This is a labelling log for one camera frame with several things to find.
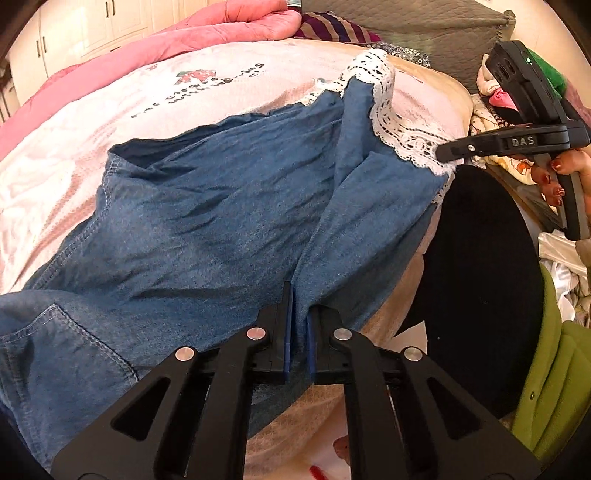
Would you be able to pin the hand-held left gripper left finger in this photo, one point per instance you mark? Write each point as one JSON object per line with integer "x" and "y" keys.
{"x": 289, "y": 332}

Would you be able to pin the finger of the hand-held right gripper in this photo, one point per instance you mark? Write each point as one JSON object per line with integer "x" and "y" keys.
{"x": 466, "y": 148}

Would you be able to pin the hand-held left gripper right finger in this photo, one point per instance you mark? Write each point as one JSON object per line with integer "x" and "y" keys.
{"x": 311, "y": 341}

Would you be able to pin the blue denim pants lace hem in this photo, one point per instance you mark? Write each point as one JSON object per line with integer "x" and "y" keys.
{"x": 207, "y": 207}

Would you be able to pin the person's right hand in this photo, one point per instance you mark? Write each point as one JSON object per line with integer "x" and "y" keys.
{"x": 554, "y": 173}

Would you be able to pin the green cloth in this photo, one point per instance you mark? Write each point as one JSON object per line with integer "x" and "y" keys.
{"x": 549, "y": 69}

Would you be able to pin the cream patterned cloth pile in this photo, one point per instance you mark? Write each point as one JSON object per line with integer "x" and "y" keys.
{"x": 489, "y": 120}

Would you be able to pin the grey quilted headboard cover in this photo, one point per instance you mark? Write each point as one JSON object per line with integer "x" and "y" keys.
{"x": 438, "y": 32}

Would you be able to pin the dark floral cloth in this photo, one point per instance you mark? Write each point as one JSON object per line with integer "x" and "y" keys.
{"x": 406, "y": 54}

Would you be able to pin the person's black-clothed leg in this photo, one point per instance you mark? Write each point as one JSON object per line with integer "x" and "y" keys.
{"x": 480, "y": 277}

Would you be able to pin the white shiny cloth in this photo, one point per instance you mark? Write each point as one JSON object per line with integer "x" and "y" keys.
{"x": 561, "y": 277}

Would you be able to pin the purple striped cloth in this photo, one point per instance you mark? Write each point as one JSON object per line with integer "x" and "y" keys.
{"x": 332, "y": 27}

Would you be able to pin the person's green jacket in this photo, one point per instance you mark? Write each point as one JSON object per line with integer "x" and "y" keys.
{"x": 554, "y": 378}

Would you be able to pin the pink printed bed sheet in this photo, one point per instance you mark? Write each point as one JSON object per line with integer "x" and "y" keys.
{"x": 92, "y": 138}

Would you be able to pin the pink quilt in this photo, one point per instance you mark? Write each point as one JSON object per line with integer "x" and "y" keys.
{"x": 138, "y": 46}

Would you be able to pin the white wardrobe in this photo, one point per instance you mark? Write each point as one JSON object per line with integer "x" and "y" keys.
{"x": 83, "y": 27}

